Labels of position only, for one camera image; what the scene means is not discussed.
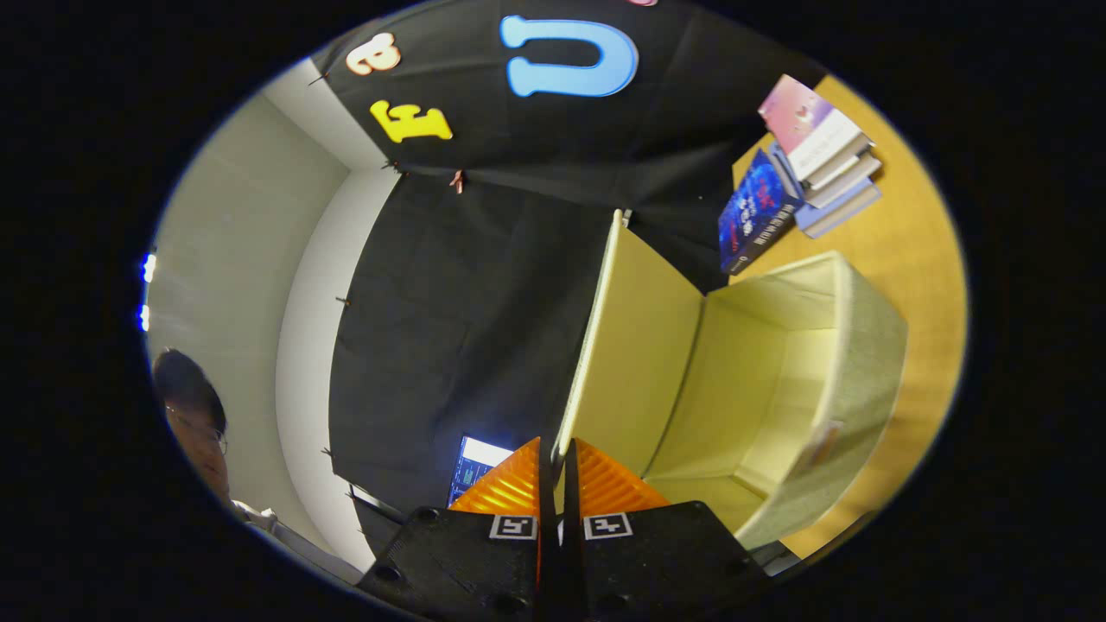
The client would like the lit computer screen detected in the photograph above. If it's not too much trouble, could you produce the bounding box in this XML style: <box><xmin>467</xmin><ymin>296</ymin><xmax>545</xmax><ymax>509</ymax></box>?
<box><xmin>447</xmin><ymin>435</ymin><xmax>515</xmax><ymax>508</ymax></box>

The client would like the person's head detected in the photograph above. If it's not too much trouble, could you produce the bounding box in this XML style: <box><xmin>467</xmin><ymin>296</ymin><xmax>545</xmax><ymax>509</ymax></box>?
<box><xmin>153</xmin><ymin>348</ymin><xmax>234</xmax><ymax>506</ymax></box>

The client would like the grey book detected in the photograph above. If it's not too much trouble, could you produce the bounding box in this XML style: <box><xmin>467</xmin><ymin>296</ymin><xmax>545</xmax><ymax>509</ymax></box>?
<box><xmin>804</xmin><ymin>151</ymin><xmax>883</xmax><ymax>210</ymax></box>

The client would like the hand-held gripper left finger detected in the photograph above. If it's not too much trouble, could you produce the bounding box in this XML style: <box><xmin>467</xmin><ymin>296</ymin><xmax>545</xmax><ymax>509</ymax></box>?
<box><xmin>356</xmin><ymin>436</ymin><xmax>558</xmax><ymax>622</ymax></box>

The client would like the lavender book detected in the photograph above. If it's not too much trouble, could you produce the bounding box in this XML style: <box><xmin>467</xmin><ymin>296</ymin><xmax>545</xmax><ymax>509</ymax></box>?
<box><xmin>793</xmin><ymin>180</ymin><xmax>883</xmax><ymax>239</ymax></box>

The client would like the blue book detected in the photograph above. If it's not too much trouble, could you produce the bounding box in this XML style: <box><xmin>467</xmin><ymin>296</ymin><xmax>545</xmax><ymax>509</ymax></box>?
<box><xmin>719</xmin><ymin>149</ymin><xmax>804</xmax><ymax>276</ymax></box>

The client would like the green fabric storage box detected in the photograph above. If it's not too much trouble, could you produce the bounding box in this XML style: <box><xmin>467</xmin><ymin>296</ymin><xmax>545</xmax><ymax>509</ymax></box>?
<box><xmin>553</xmin><ymin>209</ymin><xmax>908</xmax><ymax>551</ymax></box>

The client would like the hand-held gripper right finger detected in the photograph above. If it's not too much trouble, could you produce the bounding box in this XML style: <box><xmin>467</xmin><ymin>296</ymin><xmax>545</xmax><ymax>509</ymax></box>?
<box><xmin>562</xmin><ymin>438</ymin><xmax>774</xmax><ymax>622</ymax></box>

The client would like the pink cover book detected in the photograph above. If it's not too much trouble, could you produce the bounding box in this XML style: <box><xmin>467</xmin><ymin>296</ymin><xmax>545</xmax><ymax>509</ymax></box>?
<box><xmin>759</xmin><ymin>73</ymin><xmax>874</xmax><ymax>181</ymax></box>

